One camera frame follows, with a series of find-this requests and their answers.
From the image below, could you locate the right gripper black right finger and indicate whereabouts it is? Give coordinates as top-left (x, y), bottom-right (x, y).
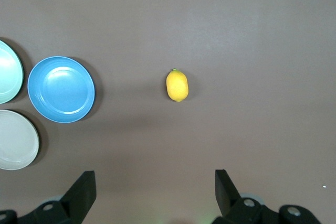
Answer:
top-left (214, 169), bottom-right (279, 224)

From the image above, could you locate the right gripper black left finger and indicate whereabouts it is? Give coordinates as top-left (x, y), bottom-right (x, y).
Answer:
top-left (17, 170), bottom-right (97, 224)

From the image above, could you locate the yellow lemon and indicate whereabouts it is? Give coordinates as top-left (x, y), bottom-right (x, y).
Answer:
top-left (165, 68), bottom-right (189, 102)

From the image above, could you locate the pale beige plate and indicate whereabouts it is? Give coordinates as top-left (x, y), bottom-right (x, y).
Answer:
top-left (0, 109), bottom-right (40, 171)

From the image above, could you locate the blue plate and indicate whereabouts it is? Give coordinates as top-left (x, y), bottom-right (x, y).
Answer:
top-left (27, 56), bottom-right (96, 124)

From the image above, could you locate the mint green plate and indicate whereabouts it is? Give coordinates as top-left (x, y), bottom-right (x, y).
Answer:
top-left (0, 39), bottom-right (24, 104)

